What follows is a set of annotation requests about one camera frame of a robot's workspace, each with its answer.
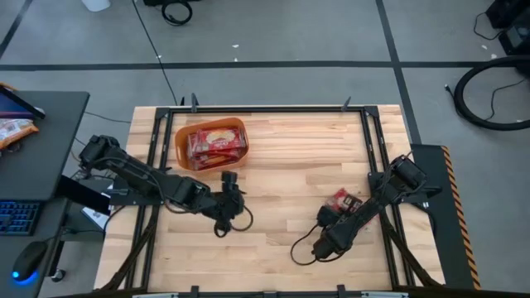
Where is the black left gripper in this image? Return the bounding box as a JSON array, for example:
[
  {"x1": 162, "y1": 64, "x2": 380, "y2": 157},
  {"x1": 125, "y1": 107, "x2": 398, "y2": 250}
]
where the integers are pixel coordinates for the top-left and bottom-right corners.
[{"x1": 209, "y1": 170, "x2": 246, "y2": 221}]

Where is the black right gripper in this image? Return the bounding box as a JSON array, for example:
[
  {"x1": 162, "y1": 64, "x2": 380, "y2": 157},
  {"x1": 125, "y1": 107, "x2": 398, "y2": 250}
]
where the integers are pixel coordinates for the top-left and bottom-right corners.
[{"x1": 311, "y1": 205, "x2": 353, "y2": 261}]

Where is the red popcorn bag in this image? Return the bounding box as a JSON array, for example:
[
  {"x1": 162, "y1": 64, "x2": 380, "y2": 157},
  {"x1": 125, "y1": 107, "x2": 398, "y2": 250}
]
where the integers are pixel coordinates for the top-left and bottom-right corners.
[
  {"x1": 186, "y1": 132, "x2": 200, "y2": 161},
  {"x1": 325, "y1": 187, "x2": 365, "y2": 219},
  {"x1": 197, "y1": 127, "x2": 246, "y2": 153},
  {"x1": 190, "y1": 149, "x2": 242, "y2": 171}
]

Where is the orange plastic basket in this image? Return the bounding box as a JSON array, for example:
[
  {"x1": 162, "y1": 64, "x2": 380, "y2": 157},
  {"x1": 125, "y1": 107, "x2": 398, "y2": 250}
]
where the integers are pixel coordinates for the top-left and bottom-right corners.
[{"x1": 174, "y1": 117, "x2": 250, "y2": 173}]

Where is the black platform with hazard stripe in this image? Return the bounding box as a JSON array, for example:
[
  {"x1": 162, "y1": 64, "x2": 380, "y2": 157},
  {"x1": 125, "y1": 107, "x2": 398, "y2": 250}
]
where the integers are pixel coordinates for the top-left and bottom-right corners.
[{"x1": 409, "y1": 143, "x2": 484, "y2": 291}]

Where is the black desk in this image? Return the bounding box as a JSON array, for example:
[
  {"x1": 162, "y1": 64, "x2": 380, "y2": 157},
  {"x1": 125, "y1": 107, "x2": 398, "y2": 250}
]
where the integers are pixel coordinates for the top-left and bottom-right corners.
[{"x1": 0, "y1": 90, "x2": 91, "y2": 298}]

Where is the backlit black keyboard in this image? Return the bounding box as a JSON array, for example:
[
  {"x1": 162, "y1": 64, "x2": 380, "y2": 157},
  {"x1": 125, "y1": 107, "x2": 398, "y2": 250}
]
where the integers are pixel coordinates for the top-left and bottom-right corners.
[{"x1": 0, "y1": 199, "x2": 42, "y2": 237}]

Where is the black computer mouse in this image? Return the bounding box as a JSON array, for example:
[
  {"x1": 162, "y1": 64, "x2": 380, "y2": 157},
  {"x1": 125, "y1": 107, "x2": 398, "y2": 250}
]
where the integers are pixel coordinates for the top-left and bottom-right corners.
[{"x1": 11, "y1": 240, "x2": 49, "y2": 282}]

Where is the white container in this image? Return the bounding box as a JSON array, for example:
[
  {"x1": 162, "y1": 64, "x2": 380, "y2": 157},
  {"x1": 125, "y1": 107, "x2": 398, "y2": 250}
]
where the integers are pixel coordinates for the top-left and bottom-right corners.
[{"x1": 81, "y1": 0, "x2": 112, "y2": 12}]

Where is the orange snack bag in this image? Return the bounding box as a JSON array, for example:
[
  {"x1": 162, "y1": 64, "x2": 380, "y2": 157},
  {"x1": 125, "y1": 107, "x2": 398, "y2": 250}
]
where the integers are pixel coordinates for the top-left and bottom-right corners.
[{"x1": 0, "y1": 118, "x2": 41, "y2": 150}]

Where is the dark tablet screen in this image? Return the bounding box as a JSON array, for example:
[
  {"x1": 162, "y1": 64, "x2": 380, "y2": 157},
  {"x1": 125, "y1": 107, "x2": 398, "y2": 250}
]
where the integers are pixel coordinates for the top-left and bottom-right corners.
[{"x1": 0, "y1": 84, "x2": 46, "y2": 121}]

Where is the black equipment case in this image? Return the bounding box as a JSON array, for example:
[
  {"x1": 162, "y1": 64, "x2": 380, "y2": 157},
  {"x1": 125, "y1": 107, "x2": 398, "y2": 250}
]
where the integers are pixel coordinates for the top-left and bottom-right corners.
[{"x1": 484, "y1": 0, "x2": 530, "y2": 57}]

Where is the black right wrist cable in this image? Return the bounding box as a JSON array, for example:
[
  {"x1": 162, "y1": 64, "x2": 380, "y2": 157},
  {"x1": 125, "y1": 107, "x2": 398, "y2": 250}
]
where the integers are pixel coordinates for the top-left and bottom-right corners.
[{"x1": 289, "y1": 225, "x2": 333, "y2": 267}]

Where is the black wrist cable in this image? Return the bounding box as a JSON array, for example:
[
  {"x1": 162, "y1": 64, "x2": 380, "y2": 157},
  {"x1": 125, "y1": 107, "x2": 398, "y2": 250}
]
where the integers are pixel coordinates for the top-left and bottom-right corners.
[
  {"x1": 214, "y1": 204, "x2": 254, "y2": 238},
  {"x1": 289, "y1": 225, "x2": 333, "y2": 267}
]

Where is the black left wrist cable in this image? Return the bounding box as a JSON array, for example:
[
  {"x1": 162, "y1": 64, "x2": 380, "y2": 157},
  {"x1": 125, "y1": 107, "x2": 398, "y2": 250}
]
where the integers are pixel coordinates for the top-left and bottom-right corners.
[{"x1": 214, "y1": 204, "x2": 254, "y2": 238}]

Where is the black metal table frame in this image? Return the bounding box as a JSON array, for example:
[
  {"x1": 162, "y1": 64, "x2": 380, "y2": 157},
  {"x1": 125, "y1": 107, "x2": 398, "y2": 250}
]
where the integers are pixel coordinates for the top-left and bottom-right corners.
[{"x1": 99, "y1": 93, "x2": 444, "y2": 298}]

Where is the long thin black cable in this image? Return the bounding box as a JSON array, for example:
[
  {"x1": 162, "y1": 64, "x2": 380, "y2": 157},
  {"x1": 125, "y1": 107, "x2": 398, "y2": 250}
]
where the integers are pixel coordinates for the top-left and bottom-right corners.
[{"x1": 132, "y1": 0, "x2": 179, "y2": 107}]

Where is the coiled black cable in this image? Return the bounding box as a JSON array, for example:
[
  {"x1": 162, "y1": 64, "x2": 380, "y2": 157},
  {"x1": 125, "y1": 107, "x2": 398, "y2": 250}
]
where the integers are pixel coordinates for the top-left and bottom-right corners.
[{"x1": 161, "y1": 0, "x2": 194, "y2": 26}]

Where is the thick black hose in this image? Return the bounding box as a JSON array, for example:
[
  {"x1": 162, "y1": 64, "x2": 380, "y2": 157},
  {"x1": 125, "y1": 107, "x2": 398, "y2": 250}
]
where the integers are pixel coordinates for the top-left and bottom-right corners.
[{"x1": 453, "y1": 55, "x2": 530, "y2": 132}]

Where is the thin black floor cable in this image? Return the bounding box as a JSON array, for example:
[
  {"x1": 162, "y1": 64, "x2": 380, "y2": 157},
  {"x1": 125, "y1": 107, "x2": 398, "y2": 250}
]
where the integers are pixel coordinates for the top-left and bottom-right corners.
[{"x1": 445, "y1": 78, "x2": 528, "y2": 122}]

